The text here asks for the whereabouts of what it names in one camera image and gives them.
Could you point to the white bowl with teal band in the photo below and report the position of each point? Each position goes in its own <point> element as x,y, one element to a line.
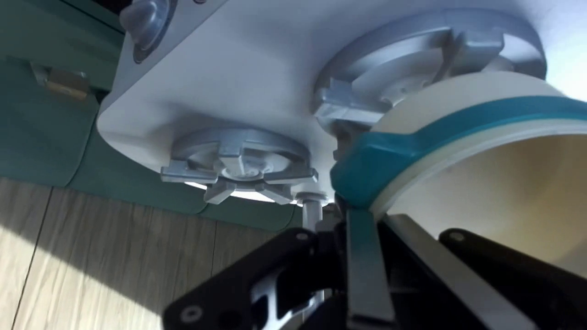
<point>501,155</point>

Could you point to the silver stove burner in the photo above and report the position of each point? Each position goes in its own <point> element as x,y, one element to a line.
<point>235,160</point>
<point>387,65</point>

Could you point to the silver stove burner near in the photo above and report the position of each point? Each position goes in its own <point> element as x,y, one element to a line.
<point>235,160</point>

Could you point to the silver stove burner far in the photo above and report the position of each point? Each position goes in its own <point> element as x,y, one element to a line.
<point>387,65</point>

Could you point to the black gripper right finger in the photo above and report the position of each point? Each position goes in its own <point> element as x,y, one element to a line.
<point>552,298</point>

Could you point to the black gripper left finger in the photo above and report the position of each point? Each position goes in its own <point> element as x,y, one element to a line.
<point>260,290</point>

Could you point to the white toy kitchen unit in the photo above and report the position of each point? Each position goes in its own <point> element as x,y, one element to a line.
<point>196,65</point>

